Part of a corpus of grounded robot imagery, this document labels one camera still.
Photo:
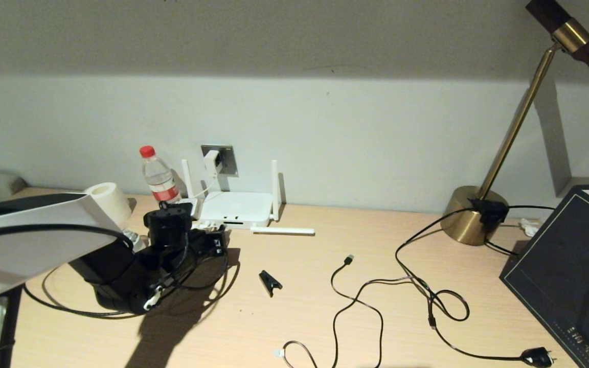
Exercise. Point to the white power adapter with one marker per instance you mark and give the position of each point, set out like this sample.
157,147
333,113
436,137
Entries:
211,162

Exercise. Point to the small clear glass cup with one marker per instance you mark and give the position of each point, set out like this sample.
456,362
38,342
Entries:
132,238

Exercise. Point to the black lamp switch box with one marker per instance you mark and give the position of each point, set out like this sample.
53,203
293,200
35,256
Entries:
491,210

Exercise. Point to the small black clip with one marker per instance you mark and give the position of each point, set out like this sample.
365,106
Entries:
269,280

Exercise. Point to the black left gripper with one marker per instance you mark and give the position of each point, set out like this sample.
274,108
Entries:
203,245

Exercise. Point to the brass desk lamp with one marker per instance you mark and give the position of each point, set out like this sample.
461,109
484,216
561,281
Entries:
458,220

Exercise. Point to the plastic bottle with red cap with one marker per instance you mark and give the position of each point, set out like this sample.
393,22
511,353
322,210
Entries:
159,176

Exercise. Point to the dark gift bag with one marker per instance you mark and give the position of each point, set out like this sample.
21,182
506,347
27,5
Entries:
555,255

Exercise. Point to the white router with antennas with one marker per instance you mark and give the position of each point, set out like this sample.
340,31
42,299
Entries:
243,207

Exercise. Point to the white cup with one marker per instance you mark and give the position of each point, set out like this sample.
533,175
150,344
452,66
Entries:
108,197

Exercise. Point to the grey wall socket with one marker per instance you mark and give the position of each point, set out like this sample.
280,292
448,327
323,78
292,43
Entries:
229,158

